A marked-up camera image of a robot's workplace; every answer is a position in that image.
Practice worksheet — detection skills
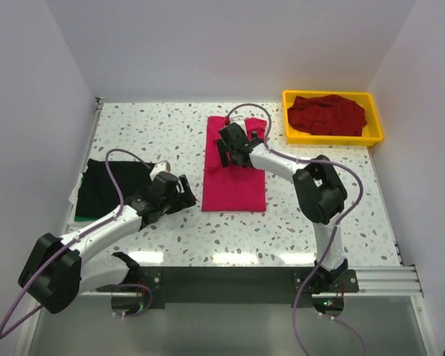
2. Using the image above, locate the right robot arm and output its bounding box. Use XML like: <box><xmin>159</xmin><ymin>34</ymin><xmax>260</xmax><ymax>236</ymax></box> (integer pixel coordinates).
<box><xmin>217</xmin><ymin>123</ymin><xmax>348</xmax><ymax>291</ymax></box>

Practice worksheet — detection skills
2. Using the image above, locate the folded black t shirt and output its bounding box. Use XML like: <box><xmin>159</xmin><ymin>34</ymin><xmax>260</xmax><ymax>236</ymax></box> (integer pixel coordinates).
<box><xmin>83</xmin><ymin>159</ymin><xmax>154</xmax><ymax>221</ymax></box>

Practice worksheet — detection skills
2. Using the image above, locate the yellow plastic bin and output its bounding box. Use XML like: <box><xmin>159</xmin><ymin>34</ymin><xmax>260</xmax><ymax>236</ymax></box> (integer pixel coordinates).
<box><xmin>282</xmin><ymin>90</ymin><xmax>383</xmax><ymax>146</ymax></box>

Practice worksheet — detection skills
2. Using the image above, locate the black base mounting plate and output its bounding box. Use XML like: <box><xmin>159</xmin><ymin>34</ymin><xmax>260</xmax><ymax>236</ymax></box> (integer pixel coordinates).
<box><xmin>109</xmin><ymin>265</ymin><xmax>359</xmax><ymax>311</ymax></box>

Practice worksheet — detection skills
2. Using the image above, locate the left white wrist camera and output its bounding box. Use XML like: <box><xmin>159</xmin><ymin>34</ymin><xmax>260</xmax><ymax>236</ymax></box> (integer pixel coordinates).
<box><xmin>150</xmin><ymin>160</ymin><xmax>171</xmax><ymax>180</ymax></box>

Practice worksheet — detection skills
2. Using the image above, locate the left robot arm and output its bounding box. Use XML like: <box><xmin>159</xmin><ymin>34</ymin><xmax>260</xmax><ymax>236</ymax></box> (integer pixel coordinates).
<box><xmin>18</xmin><ymin>171</ymin><xmax>197</xmax><ymax>314</ymax></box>

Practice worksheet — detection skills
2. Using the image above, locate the dark red t shirt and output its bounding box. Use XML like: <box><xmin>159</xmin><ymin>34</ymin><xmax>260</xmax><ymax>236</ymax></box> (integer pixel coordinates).
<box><xmin>287</xmin><ymin>94</ymin><xmax>367</xmax><ymax>136</ymax></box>

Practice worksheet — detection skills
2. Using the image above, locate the white folded t shirt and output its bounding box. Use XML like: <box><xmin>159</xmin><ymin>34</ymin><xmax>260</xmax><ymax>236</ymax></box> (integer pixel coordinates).
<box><xmin>68</xmin><ymin>173</ymin><xmax>83</xmax><ymax>206</ymax></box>

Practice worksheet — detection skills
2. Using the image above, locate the pink t shirt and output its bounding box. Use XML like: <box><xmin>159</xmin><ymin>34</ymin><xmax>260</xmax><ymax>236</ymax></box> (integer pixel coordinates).
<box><xmin>202</xmin><ymin>116</ymin><xmax>266</xmax><ymax>212</ymax></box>

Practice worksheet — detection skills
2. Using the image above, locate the aluminium table frame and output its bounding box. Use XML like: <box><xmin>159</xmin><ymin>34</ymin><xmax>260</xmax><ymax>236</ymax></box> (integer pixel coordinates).
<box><xmin>17</xmin><ymin>100</ymin><xmax>429</xmax><ymax>355</ymax></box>

